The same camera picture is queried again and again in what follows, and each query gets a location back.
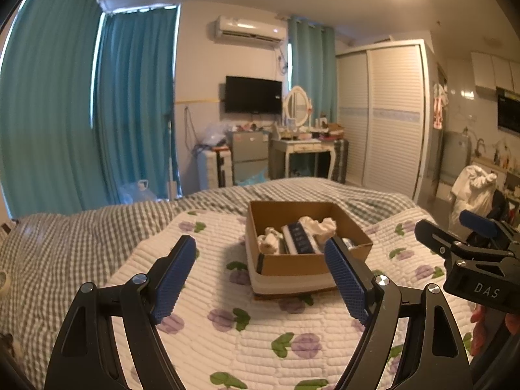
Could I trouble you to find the cream socks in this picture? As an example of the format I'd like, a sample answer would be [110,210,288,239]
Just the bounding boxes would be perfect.
[256,227,285,254]

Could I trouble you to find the wide teal curtain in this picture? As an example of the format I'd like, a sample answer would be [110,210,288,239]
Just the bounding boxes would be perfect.
[0,0,102,220]

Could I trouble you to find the black range hood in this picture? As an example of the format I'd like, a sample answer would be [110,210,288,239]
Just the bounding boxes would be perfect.
[496,88,520,134]

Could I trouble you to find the white clothes pile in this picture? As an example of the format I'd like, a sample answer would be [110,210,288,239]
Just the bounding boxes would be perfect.
[448,164,498,228]

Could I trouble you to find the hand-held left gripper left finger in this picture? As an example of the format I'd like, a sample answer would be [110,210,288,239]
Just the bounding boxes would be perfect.
[44,235,197,390]

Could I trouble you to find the person's right hand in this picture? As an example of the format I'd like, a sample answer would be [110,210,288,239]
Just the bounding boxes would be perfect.
[470,304,516,356]

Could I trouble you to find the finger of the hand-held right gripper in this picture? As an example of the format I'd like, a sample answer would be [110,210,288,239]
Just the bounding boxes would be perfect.
[459,210,520,253]
[414,218,516,271]

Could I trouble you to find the clear plastic bag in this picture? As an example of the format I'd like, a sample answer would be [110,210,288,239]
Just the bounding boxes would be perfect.
[199,122,228,147]

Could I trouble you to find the cream fluffy cloth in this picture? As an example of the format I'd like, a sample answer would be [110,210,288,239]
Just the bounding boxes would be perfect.
[298,217,338,236]

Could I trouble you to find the white dressing table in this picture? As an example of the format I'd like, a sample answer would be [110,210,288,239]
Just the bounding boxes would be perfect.
[270,137,338,179]

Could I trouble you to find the narrow teal curtain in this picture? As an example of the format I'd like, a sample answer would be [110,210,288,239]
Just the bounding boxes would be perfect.
[288,16,339,124]

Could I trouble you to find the floral tissue pack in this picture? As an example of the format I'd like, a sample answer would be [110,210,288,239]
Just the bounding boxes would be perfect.
[282,223,319,254]

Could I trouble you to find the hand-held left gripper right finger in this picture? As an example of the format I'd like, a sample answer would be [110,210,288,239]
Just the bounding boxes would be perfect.
[324,236,474,390]

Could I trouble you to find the black wall television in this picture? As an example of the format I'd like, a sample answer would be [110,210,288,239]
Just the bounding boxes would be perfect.
[225,75,283,114]

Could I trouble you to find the oval vanity mirror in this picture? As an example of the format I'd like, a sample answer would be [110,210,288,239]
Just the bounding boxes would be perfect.
[283,85,313,127]

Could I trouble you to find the floral quilted blanket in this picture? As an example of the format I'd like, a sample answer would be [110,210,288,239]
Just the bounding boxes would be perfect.
[97,205,488,390]

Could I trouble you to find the white air conditioner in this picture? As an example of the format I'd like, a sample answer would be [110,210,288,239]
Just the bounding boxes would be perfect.
[214,15,285,44]

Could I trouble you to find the hanging dark cable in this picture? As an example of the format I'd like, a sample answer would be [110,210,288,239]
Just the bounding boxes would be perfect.
[184,106,196,149]

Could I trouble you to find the silver mini fridge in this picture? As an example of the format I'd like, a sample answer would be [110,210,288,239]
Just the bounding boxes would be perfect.
[226,130,269,181]

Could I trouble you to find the hanging pink clothes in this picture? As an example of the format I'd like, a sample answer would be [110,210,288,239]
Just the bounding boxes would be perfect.
[433,83,448,128]

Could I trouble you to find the plastic water jug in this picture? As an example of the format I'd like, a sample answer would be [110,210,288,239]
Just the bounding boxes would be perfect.
[122,179,157,204]

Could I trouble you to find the dark suitcase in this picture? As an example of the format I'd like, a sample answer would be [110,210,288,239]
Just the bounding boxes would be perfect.
[331,139,349,183]

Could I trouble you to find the brown cardboard box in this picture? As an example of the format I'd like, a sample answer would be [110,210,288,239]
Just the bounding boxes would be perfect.
[245,201,373,302]

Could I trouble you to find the white wall cabinet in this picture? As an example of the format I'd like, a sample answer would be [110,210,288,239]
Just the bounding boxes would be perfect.
[471,51,520,94]

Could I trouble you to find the white louvered wardrobe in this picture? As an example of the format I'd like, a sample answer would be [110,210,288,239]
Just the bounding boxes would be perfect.
[336,40,431,204]

